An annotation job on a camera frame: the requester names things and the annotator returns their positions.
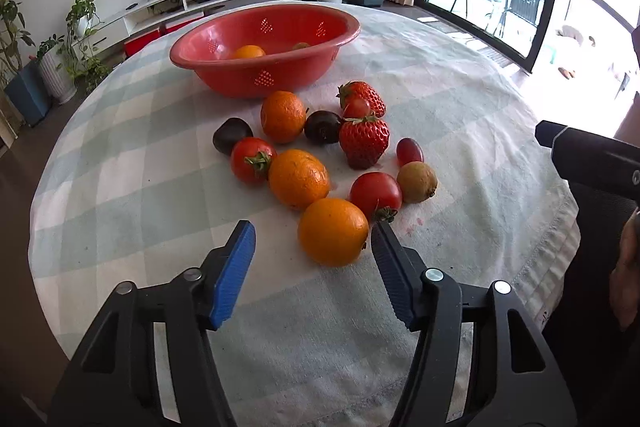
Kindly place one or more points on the red storage box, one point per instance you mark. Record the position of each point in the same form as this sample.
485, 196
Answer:
142, 44
182, 25

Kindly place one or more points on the green plastic stool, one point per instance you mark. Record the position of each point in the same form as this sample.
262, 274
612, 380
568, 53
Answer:
552, 54

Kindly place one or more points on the red strawberry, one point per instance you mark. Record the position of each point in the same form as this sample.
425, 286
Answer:
370, 94
364, 142

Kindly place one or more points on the person's dark clothing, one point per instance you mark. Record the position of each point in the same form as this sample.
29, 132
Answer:
595, 307

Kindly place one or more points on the brown kiwi fruit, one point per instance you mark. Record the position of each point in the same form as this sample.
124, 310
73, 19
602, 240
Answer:
416, 182
301, 46

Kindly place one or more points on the person's right hand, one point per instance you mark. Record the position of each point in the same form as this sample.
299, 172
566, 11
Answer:
629, 272

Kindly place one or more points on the rough-skinned mandarin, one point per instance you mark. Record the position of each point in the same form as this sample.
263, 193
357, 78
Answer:
282, 116

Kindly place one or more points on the red grape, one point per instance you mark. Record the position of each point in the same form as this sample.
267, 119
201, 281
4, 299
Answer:
410, 152

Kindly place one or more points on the red tomato with stem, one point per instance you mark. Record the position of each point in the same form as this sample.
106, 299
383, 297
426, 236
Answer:
375, 194
247, 159

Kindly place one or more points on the tall plant in blue pot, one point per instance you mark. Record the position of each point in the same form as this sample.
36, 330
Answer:
27, 94

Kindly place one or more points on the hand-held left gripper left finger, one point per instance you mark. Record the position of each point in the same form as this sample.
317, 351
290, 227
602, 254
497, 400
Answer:
232, 277

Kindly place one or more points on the trailing pothos plant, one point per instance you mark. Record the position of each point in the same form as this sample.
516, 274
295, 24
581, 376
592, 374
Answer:
82, 14

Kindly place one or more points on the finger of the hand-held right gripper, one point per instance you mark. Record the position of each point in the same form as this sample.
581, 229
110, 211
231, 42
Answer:
590, 157

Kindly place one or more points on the checked pale green tablecloth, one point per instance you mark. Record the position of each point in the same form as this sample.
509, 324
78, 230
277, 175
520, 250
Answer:
150, 187

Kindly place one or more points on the small plant in ribbed pot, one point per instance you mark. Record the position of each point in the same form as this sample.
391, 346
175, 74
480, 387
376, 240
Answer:
57, 77

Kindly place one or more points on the dark purple cherry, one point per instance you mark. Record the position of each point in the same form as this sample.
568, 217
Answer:
322, 127
232, 135

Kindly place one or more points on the red plastic basin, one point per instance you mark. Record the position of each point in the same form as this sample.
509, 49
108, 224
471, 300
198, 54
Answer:
280, 74

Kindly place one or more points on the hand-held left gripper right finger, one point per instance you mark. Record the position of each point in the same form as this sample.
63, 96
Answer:
392, 274

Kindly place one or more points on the round orange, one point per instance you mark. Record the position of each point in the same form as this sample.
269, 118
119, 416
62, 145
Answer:
333, 232
248, 52
299, 179

